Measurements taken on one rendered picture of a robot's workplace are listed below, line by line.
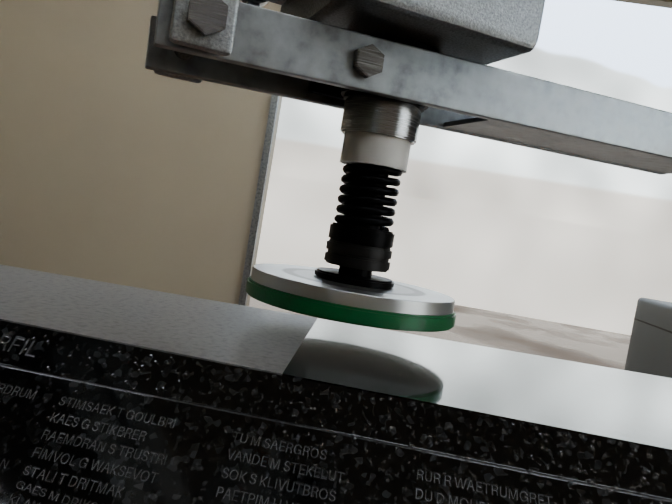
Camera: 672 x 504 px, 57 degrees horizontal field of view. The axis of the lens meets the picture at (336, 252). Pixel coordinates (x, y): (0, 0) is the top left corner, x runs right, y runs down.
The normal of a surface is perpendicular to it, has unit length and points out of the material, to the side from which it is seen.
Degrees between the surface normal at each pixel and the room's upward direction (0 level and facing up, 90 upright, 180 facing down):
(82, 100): 90
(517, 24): 90
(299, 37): 90
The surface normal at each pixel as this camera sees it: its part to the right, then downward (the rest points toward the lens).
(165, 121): -0.08, 0.04
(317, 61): 0.35, 0.11
